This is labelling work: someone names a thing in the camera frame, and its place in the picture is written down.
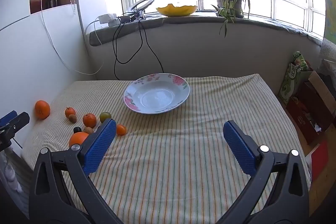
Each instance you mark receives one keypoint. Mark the flat red box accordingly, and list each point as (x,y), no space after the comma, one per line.
(319,161)

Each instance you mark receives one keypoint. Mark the striped table cloth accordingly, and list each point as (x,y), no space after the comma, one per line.
(170,161)

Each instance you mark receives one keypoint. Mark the white power adapter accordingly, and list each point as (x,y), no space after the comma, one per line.
(106,18)

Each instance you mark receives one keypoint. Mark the dark red box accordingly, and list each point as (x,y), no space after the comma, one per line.
(304,115)

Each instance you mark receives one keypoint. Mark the white patterned cloth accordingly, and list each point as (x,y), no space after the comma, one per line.
(328,50)

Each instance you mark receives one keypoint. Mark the small tangerine with stem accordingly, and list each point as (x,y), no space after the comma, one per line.
(70,112)

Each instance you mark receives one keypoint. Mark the dark plum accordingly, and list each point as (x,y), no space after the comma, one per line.
(77,129)

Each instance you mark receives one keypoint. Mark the white fuzzy cloth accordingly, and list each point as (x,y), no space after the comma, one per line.
(9,174)

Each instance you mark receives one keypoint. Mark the brown cardboard box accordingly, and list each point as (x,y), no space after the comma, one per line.
(321,90)

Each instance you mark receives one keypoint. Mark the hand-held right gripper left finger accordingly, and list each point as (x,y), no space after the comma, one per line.
(101,145)

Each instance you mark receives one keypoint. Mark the green printed bag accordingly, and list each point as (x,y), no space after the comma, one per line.
(291,79)

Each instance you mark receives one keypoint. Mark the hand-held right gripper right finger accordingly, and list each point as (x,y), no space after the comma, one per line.
(237,145)

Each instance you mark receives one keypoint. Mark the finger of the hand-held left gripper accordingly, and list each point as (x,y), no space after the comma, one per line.
(18,123)
(7,117)

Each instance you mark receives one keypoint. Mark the medium orange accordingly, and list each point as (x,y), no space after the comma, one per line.
(89,120)

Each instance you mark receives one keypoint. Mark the wall map poster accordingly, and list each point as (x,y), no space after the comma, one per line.
(329,3)

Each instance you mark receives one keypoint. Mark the green round fruit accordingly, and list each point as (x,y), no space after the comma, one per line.
(104,116)

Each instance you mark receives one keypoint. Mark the brown kiwi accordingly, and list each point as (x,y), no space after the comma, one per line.
(88,130)
(72,118)

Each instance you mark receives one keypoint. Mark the large orange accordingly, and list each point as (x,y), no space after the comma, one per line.
(78,139)
(42,109)

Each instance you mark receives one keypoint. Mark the small orange kumquat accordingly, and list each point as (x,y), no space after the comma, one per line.
(121,129)

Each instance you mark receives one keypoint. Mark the floral white bowl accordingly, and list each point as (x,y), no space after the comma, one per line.
(157,98)

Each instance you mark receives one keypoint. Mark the white power strip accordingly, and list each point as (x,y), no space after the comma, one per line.
(113,22)

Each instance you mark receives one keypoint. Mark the yellow wavy bowl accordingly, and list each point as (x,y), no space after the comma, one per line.
(176,11)

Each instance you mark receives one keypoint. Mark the potted spider plant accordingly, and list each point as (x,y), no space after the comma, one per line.
(229,3)

